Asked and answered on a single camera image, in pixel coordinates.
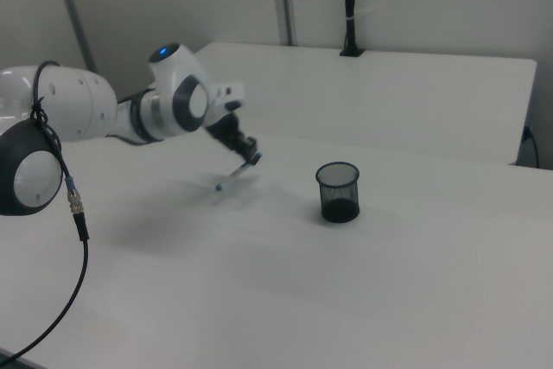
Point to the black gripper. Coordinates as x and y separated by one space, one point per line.
226 131

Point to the blue and white marker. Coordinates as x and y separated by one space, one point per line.
235 173

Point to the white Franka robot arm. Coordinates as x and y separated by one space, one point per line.
90 105

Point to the black mesh pen cup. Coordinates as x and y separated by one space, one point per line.
339 196

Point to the white back table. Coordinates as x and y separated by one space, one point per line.
371 97

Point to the black pole with clamp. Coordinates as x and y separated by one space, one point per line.
349 1

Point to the grey slim partition post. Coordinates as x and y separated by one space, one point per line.
75 14

